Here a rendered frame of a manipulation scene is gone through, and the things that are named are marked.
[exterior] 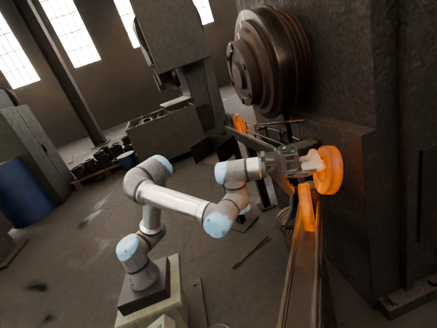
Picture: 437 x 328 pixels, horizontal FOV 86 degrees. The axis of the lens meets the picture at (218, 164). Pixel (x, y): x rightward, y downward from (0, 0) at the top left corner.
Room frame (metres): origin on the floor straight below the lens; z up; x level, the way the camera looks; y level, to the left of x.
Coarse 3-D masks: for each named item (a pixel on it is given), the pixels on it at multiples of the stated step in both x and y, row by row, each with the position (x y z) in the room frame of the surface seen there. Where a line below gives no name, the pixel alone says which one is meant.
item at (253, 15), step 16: (240, 16) 1.14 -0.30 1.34; (256, 16) 0.98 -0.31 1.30; (272, 16) 0.97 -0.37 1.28; (272, 32) 0.92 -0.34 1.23; (272, 48) 0.90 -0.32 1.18; (288, 48) 0.90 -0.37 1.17; (288, 64) 0.89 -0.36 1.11; (288, 80) 0.90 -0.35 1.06; (288, 96) 0.93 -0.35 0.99; (272, 112) 1.03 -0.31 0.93
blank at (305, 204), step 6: (300, 186) 0.62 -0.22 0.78; (306, 186) 0.61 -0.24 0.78; (300, 192) 0.60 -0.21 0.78; (306, 192) 0.59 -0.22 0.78; (300, 198) 0.58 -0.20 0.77; (306, 198) 0.57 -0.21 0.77; (300, 204) 0.57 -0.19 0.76; (306, 204) 0.56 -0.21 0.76; (300, 210) 0.56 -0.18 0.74; (306, 210) 0.55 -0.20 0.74; (312, 210) 0.55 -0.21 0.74; (306, 216) 0.55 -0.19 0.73; (312, 216) 0.54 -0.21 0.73; (306, 222) 0.55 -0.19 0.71; (312, 222) 0.54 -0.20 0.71; (306, 228) 0.55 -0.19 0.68; (312, 228) 0.55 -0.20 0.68
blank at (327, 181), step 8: (320, 152) 0.67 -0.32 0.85; (328, 152) 0.61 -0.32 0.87; (336, 152) 0.61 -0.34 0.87; (328, 160) 0.60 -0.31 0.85; (336, 160) 0.58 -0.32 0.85; (328, 168) 0.59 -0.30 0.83; (336, 168) 0.57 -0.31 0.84; (320, 176) 0.65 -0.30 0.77; (328, 176) 0.58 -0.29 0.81; (336, 176) 0.56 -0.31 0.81; (320, 184) 0.63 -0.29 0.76; (328, 184) 0.57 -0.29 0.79; (336, 184) 0.56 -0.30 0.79; (320, 192) 0.62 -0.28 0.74; (328, 192) 0.58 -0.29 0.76
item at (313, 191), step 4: (312, 188) 0.68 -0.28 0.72; (312, 192) 0.68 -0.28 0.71; (316, 192) 0.67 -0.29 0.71; (312, 196) 0.68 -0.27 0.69; (316, 196) 0.67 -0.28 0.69; (312, 200) 0.68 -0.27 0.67; (316, 200) 0.67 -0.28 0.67; (312, 204) 0.68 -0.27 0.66; (316, 204) 0.67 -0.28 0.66; (316, 208) 0.67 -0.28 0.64
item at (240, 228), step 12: (204, 144) 1.70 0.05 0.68; (216, 144) 1.70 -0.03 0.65; (228, 144) 1.49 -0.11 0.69; (192, 156) 1.61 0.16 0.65; (204, 156) 1.68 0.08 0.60; (216, 156) 1.59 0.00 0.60; (228, 156) 1.47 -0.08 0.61; (240, 216) 1.53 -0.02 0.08; (252, 216) 1.57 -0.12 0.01; (240, 228) 1.48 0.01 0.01
